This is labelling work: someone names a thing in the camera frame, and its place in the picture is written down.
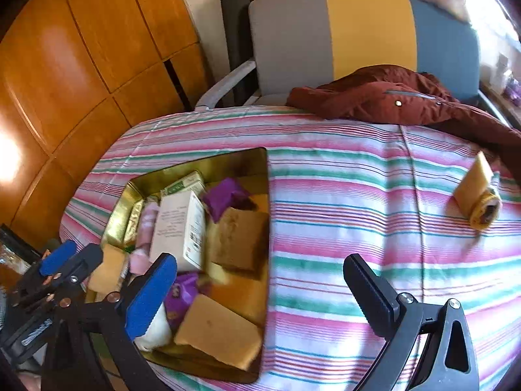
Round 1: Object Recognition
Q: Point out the white sock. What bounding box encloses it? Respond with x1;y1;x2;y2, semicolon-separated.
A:
134;304;172;352

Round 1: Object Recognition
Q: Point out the large yellow sponge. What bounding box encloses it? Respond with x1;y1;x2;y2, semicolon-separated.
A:
209;208;269;272

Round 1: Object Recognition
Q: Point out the yellow sponge piece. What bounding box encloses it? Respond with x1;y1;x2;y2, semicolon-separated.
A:
174;295;262;371

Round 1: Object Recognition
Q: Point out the white carton box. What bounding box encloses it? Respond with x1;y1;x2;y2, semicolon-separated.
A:
149;191;206;272

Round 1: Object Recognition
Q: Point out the yellow sock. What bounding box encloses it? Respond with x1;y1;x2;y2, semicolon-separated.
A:
453;151;502;231

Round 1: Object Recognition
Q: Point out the purple box on desk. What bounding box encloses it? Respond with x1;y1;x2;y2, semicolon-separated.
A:
502;76;521;108

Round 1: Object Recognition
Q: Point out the black rolled mat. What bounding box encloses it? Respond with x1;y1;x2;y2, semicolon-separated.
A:
220;0;259;105

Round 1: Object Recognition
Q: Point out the pink sock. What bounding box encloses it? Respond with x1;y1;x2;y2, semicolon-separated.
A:
129;199;160;275

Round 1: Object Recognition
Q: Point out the small yellow sponge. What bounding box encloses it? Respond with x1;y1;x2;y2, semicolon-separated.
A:
87;244;127;295

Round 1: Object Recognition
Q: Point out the orange wooden wardrobe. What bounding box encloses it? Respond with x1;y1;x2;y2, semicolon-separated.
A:
1;0;213;253

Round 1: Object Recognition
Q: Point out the grey yellow blue chair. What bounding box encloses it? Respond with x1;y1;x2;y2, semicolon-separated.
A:
195;0;502;118

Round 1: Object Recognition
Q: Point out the maroon jacket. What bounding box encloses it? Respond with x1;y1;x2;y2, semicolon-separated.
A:
285;65;520;182

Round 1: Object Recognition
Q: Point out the striped bed sheet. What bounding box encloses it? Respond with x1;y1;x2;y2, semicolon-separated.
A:
59;107;520;390

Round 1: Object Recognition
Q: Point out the purple packet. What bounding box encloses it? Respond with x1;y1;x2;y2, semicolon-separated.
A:
201;178;256;223

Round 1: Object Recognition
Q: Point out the green tea box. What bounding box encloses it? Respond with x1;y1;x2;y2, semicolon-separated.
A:
160;170;205;198

